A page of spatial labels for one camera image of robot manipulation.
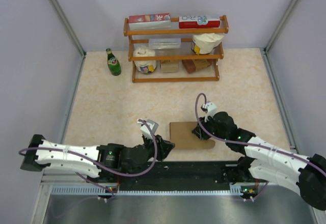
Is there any brown cardboard box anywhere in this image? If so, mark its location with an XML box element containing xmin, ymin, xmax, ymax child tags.
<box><xmin>170</xmin><ymin>122</ymin><xmax>215</xmax><ymax>150</ymax></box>

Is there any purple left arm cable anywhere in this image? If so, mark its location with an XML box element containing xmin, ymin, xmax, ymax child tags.
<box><xmin>18</xmin><ymin>121</ymin><xmax>157</xmax><ymax>218</ymax></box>

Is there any clear plastic container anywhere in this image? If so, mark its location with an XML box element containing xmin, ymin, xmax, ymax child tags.
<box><xmin>148</xmin><ymin>38</ymin><xmax>181</xmax><ymax>49</ymax></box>

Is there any tan sponge block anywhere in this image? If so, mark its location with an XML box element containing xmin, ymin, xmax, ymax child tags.
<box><xmin>160</xmin><ymin>60</ymin><xmax>179</xmax><ymax>73</ymax></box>

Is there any orange wooden shelf rack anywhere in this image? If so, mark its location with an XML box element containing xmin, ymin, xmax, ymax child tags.
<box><xmin>123</xmin><ymin>15</ymin><xmax>229</xmax><ymax>83</ymax></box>

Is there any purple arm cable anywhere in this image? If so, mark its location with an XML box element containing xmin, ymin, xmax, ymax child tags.
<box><xmin>18</xmin><ymin>121</ymin><xmax>157</xmax><ymax>218</ymax></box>
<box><xmin>195</xmin><ymin>93</ymin><xmax>326</xmax><ymax>201</ymax></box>

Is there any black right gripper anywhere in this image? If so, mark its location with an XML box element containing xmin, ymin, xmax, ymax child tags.
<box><xmin>192</xmin><ymin>113</ymin><xmax>228</xmax><ymax>141</ymax></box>

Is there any white bag upper shelf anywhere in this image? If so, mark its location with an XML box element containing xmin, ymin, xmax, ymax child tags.
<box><xmin>191</xmin><ymin>33</ymin><xmax>225</xmax><ymax>55</ymax></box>

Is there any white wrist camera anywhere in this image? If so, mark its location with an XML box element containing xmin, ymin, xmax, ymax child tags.
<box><xmin>137</xmin><ymin>119</ymin><xmax>159</xmax><ymax>139</ymax></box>
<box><xmin>201</xmin><ymin>101</ymin><xmax>218</xmax><ymax>122</ymax></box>

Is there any red white carton box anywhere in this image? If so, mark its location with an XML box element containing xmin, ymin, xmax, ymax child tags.
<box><xmin>178</xmin><ymin>15</ymin><xmax>221</xmax><ymax>29</ymax></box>

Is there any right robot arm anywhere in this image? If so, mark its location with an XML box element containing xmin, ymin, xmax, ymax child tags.
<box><xmin>193</xmin><ymin>112</ymin><xmax>325</xmax><ymax>211</ymax></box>

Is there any green glass bottle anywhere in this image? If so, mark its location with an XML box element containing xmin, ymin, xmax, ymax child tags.
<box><xmin>106</xmin><ymin>48</ymin><xmax>122</xmax><ymax>76</ymax></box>

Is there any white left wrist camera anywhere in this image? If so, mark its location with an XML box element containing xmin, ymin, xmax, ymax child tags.
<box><xmin>137</xmin><ymin>119</ymin><xmax>159</xmax><ymax>139</ymax></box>

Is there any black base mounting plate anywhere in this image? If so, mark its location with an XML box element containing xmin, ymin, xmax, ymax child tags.
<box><xmin>88</xmin><ymin>161</ymin><xmax>256</xmax><ymax>191</ymax></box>

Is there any grey slotted cable duct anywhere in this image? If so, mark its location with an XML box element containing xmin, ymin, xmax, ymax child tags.
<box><xmin>50</xmin><ymin>184</ymin><xmax>258</xmax><ymax>196</ymax></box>

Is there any brown scouring pad pack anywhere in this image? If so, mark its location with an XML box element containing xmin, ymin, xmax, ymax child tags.
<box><xmin>181</xmin><ymin>59</ymin><xmax>212</xmax><ymax>74</ymax></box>

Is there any red foil wrap box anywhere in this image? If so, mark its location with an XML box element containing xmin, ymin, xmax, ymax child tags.
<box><xmin>128</xmin><ymin>13</ymin><xmax>171</xmax><ymax>30</ymax></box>

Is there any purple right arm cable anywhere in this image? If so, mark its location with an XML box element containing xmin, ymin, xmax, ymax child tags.
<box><xmin>195</xmin><ymin>93</ymin><xmax>326</xmax><ymax>201</ymax></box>

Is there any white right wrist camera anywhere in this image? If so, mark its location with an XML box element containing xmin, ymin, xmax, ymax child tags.
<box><xmin>201</xmin><ymin>101</ymin><xmax>218</xmax><ymax>122</ymax></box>

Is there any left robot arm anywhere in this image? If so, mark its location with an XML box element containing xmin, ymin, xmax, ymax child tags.
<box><xmin>19</xmin><ymin>134</ymin><xmax>175</xmax><ymax>182</ymax></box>

